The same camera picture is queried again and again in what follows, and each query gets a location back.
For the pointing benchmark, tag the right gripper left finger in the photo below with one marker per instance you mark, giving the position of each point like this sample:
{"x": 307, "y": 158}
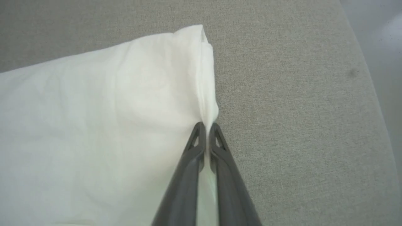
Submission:
{"x": 185, "y": 182}

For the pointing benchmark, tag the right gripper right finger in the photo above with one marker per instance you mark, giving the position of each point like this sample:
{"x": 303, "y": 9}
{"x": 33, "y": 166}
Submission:
{"x": 230, "y": 185}

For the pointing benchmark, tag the white garment with grey stitching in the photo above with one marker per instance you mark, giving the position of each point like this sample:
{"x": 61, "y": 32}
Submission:
{"x": 94, "y": 125}

